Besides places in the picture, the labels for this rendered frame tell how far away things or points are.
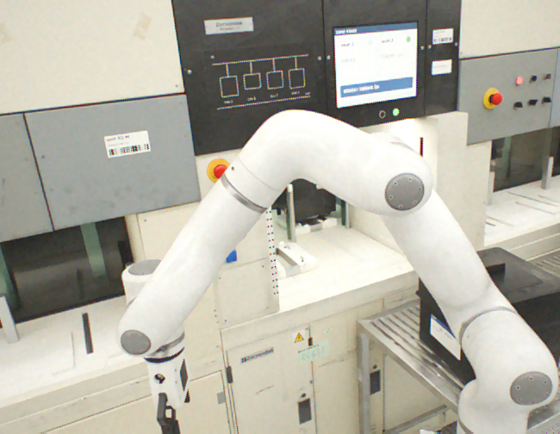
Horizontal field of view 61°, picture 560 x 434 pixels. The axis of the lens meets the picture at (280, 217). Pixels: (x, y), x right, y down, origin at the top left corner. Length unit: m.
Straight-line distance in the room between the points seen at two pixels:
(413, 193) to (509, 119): 1.24
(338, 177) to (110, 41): 0.70
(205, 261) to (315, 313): 0.87
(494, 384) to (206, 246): 0.51
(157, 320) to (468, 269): 0.49
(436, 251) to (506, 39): 1.16
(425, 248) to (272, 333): 0.86
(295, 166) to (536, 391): 0.51
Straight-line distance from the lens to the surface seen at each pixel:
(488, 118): 1.79
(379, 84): 1.48
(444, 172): 1.63
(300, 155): 0.69
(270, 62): 1.30
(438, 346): 1.50
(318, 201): 2.05
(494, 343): 0.88
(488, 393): 0.88
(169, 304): 0.73
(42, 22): 1.20
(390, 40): 1.50
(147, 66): 1.21
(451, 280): 0.80
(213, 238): 0.74
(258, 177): 0.70
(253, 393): 1.64
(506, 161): 2.63
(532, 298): 1.36
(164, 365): 0.88
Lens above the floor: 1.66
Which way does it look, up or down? 20 degrees down
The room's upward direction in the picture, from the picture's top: 5 degrees counter-clockwise
